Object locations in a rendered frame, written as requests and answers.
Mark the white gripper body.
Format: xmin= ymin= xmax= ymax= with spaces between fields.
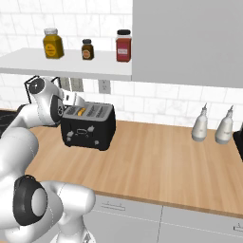
xmin=73 ymin=94 xmax=87 ymax=109

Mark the grey wall cupboard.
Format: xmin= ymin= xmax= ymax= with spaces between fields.
xmin=131 ymin=0 xmax=243 ymax=90

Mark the black toaster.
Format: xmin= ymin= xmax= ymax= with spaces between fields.
xmin=60 ymin=102 xmax=117 ymax=152

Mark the white wall outlet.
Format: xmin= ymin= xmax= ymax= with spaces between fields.
xmin=59 ymin=77 xmax=84 ymax=93
xmin=98 ymin=79 xmax=112 ymax=95

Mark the black hob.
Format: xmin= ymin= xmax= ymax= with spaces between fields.
xmin=0 ymin=108 xmax=21 ymax=139

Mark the white squeeze bottle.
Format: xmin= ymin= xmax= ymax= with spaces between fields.
xmin=214 ymin=104 xmax=234 ymax=145
xmin=191 ymin=103 xmax=209 ymax=143

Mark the white wall shelf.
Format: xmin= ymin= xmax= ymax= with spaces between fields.
xmin=0 ymin=47 xmax=133 ymax=83

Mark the black appliance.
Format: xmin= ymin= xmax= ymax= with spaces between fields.
xmin=233 ymin=121 xmax=243 ymax=159

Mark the red jar black lid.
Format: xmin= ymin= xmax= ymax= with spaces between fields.
xmin=115 ymin=28 xmax=133 ymax=64

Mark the small brown jar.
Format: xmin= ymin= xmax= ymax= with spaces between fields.
xmin=81 ymin=38 xmax=95 ymax=61

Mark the grey drawer front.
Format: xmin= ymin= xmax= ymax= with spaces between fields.
xmin=157 ymin=205 xmax=243 ymax=243
xmin=83 ymin=194 xmax=164 ymax=243

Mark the yellow spice jar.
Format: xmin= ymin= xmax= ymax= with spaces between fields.
xmin=42 ymin=28 xmax=65 ymax=60

